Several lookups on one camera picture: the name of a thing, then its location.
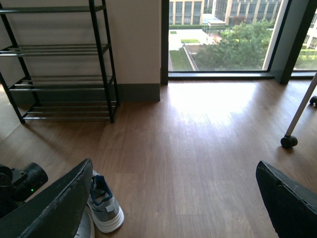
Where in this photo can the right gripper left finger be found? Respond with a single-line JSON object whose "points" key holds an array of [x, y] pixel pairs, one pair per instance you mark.
{"points": [[55, 212]]}

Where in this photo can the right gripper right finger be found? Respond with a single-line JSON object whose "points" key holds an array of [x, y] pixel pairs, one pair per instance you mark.
{"points": [[292, 208]]}

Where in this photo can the grey sneaker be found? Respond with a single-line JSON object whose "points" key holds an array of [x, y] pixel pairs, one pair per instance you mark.
{"points": [[106, 211], [86, 228]]}

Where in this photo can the black metal shoe rack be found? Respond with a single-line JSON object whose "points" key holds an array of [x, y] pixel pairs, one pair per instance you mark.
{"points": [[56, 60]]}

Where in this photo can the white table leg with caster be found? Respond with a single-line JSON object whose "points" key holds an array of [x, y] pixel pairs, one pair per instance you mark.
{"points": [[289, 141]]}

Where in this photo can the black caster wheel far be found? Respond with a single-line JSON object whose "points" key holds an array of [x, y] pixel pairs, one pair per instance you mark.
{"points": [[313, 101]]}

